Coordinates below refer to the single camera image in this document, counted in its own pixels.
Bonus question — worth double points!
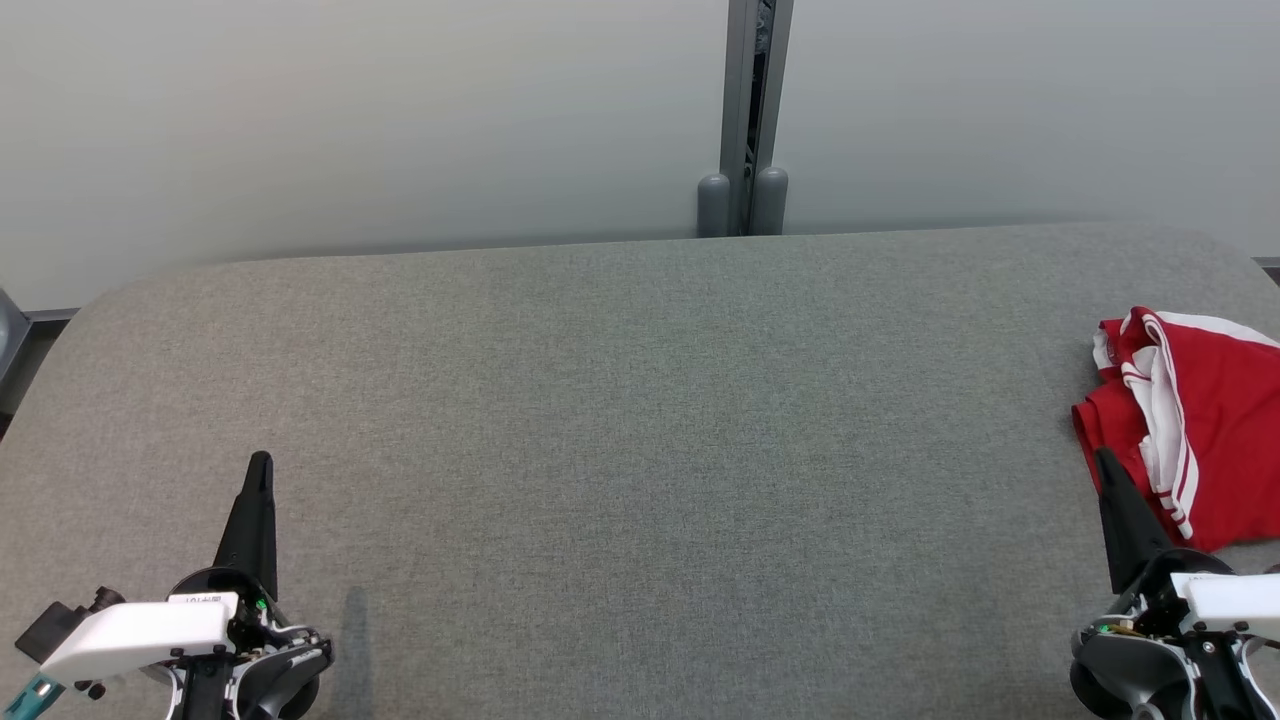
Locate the grey rounded background object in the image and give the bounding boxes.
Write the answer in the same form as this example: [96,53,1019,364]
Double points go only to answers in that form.
[0,288,31,386]

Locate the left teal cable connector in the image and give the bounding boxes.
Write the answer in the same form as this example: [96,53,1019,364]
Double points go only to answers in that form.
[5,673,63,719]

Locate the short grey cylindrical post cap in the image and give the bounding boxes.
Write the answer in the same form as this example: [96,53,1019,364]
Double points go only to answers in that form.
[697,174,732,239]

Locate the tall grey cylindrical post cap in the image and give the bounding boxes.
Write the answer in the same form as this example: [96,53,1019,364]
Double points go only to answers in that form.
[752,166,789,237]

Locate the red shorts with white stripes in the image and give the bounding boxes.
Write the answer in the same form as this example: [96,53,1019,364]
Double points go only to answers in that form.
[1072,385,1151,501]

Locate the red and white basketball jersey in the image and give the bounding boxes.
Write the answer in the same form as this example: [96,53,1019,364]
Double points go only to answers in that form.
[1092,306,1280,553]

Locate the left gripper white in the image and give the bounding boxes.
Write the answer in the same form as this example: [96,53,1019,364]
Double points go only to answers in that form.
[40,450,278,687]

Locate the grey metal partition post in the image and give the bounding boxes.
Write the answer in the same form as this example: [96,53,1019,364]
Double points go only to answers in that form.
[719,0,794,238]

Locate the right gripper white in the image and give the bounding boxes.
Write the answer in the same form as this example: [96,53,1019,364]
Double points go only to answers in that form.
[1093,447,1280,641]

